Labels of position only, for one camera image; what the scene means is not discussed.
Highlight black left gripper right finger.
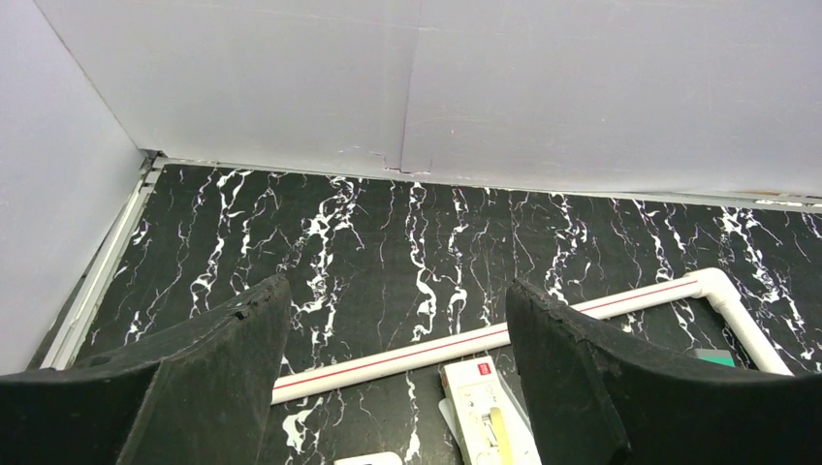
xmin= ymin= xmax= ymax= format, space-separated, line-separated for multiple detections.
xmin=505 ymin=280 xmax=821 ymax=464

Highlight light blue tape roll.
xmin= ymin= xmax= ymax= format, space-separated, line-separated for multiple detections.
xmin=333 ymin=451 xmax=403 ymax=465

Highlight aluminium rail frame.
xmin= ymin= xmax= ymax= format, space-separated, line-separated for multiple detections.
xmin=28 ymin=150 xmax=167 ymax=370

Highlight clear plastic bag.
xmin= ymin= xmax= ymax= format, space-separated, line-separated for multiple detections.
xmin=438 ymin=377 xmax=536 ymax=450

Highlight small cardboard box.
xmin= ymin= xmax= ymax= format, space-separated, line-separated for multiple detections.
xmin=440 ymin=356 xmax=541 ymax=464

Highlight white PVC pipe frame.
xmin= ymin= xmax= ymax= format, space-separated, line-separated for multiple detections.
xmin=270 ymin=267 xmax=792 ymax=405

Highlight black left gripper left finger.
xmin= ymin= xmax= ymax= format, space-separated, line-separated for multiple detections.
xmin=1 ymin=274 xmax=291 ymax=464

